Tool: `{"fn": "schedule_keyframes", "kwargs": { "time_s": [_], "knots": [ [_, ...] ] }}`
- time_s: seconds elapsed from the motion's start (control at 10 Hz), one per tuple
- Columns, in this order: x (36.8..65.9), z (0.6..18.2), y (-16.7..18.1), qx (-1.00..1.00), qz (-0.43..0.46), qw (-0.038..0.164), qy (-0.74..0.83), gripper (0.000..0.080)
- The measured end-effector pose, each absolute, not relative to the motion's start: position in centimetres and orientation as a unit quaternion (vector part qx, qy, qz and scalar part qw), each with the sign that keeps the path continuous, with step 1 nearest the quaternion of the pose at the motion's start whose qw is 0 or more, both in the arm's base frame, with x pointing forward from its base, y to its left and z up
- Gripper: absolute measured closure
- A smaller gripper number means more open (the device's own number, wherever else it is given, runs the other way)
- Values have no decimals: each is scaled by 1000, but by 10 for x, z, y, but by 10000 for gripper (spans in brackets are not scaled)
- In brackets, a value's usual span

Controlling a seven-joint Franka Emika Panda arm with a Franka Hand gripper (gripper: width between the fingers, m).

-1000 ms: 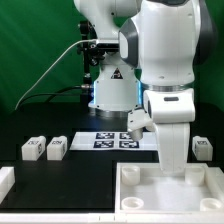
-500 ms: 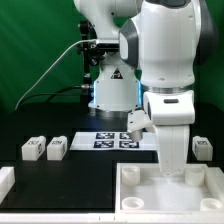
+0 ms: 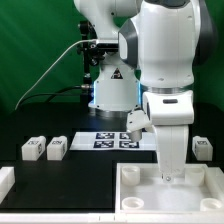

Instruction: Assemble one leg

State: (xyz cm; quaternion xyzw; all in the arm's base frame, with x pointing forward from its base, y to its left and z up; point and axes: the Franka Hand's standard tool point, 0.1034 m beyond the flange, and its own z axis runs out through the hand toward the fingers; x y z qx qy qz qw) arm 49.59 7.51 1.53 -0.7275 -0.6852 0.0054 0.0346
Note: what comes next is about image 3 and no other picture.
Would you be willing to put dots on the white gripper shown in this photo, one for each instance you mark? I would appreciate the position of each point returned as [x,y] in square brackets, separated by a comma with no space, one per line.
[170,116]

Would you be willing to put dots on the white square table top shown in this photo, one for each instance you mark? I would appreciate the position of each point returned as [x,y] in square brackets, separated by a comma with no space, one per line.
[140,188]

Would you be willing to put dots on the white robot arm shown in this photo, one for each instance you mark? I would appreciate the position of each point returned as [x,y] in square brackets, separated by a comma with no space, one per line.
[146,50]

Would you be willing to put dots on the white L-shaped obstacle fence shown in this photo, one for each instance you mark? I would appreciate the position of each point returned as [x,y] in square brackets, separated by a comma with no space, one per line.
[209,217]

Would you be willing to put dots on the white sheet with AprilTags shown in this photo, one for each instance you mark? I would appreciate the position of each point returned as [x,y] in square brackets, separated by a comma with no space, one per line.
[111,141]

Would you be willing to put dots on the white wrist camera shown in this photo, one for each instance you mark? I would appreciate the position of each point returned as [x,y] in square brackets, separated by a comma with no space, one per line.
[137,121]

